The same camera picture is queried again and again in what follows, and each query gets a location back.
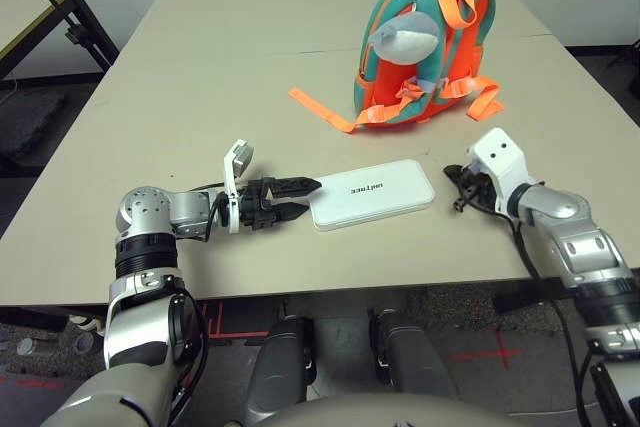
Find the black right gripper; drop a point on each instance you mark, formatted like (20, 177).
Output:
(486, 194)

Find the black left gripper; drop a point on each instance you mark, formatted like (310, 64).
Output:
(260, 207)

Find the white rectangular pencil case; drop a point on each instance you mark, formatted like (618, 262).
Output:
(370, 197)

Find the teal and orange backpack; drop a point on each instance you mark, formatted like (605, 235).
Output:
(462, 57)

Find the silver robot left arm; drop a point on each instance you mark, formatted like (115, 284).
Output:
(145, 207)

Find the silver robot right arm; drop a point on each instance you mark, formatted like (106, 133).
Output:
(585, 247)

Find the grey robot left leg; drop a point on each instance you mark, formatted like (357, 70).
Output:
(280, 367)

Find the grey robot leg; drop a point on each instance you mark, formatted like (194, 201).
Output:
(280, 367)
(415, 362)

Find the grey robot right leg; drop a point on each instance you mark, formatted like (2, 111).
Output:
(415, 362)

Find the beige robot torso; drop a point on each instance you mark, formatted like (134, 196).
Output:
(375, 414)

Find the grey round floor glide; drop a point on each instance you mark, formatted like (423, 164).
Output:
(26, 347)

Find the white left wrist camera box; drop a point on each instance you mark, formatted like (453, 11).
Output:
(241, 157)

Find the black frame side table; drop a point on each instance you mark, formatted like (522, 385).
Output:
(30, 12)

